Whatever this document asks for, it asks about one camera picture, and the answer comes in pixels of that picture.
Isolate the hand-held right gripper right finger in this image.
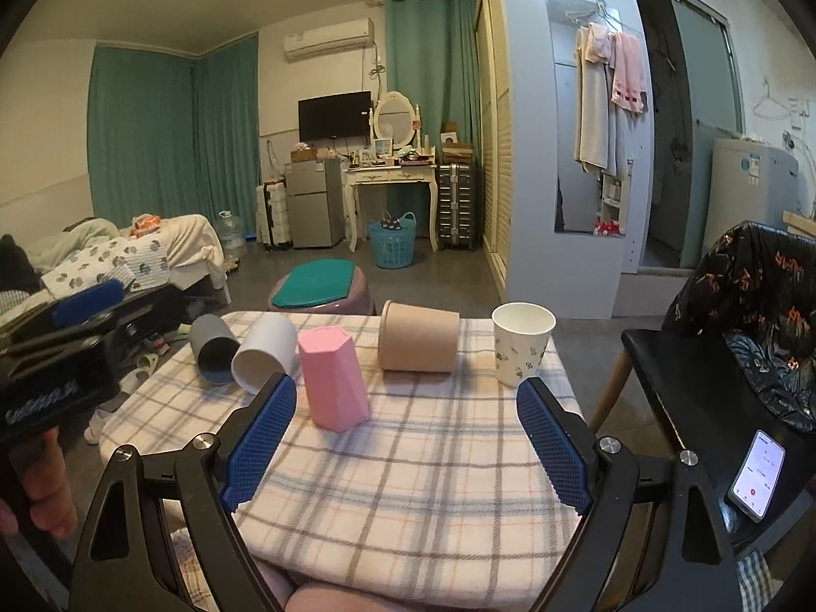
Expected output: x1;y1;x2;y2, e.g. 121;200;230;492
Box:
515;377;756;612

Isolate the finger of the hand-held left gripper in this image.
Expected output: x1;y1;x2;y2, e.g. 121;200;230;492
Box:
0;279;129;359
105;284;189;350

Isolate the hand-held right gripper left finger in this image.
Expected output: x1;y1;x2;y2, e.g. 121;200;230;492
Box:
67;371;298;612

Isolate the grey plastic cup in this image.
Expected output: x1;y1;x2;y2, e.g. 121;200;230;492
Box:
189;314;242;386

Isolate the white floral paper cup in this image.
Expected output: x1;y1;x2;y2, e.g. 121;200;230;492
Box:
491;302;557;390

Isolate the pink hexagonal cup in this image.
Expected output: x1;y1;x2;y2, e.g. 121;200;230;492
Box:
297;326;372;431

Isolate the white plastic cup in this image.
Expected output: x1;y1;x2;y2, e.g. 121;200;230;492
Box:
231;317;300;396

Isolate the brown paper cup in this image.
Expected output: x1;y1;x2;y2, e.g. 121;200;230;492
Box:
377;300;461;374

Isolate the person's left hand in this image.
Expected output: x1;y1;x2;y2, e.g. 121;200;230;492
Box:
0;424;81;540

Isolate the leaf print blanket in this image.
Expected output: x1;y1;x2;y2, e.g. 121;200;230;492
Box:
39;237;172;297

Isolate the bed with bedding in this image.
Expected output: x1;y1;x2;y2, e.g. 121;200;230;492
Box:
0;213;232;333

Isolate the clear water jug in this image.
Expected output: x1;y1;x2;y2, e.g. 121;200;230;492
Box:
217;210;248;260

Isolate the black chair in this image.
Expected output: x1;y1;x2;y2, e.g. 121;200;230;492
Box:
590;328;816;558

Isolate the plaid tablecloth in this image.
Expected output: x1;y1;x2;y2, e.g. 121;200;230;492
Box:
98;309;597;578

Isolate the white suitcase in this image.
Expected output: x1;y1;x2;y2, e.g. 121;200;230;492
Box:
257;180;293;251

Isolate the green seat cushion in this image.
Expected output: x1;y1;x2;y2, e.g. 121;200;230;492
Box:
271;259;359;308

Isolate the wide green curtain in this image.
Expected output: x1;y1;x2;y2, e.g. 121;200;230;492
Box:
86;35;261;232

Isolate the grey small fridge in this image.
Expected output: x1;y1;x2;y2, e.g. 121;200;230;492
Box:
285;158;346;249

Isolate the smartphone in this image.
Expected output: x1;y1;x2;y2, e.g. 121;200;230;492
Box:
727;430;786;524

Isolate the checked cloth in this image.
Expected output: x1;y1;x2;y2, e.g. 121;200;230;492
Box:
735;550;776;612

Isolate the blue laundry basket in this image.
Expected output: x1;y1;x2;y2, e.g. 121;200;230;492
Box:
368;212;418;269

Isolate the black floral cloth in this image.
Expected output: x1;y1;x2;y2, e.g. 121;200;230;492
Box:
663;221;816;436

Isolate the silver suitcase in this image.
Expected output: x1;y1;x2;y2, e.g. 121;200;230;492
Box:
437;162;479;251

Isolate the black television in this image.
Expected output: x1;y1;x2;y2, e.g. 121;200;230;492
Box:
297;91;372;142

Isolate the white vanity table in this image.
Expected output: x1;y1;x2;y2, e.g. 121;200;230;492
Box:
344;162;441;253

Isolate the oval vanity mirror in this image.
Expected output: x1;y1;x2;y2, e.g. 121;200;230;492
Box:
373;90;423;142

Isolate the cream louvred wardrobe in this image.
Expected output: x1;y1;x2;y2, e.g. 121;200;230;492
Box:
475;0;515;286

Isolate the cardboard boxes stack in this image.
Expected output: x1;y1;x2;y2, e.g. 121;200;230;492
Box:
440;122;476;165

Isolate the white washing machine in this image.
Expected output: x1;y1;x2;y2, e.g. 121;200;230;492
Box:
710;137;802;251

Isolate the white air conditioner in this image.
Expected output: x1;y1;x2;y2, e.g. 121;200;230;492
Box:
283;18;375;63

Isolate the white hanging towel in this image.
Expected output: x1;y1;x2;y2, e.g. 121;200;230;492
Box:
574;24;617;177

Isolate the frosted glass door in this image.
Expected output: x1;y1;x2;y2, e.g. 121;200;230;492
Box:
669;0;747;269

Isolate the narrow green curtain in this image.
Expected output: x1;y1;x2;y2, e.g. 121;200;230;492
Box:
384;0;482;159

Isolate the pink hanging towel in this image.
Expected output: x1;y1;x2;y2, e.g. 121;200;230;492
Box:
610;32;649;116

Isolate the tall wall mirror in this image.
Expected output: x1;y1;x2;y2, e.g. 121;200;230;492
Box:
544;0;640;236

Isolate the wire clothes hanger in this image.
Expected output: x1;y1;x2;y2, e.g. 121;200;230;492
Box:
752;80;793;120

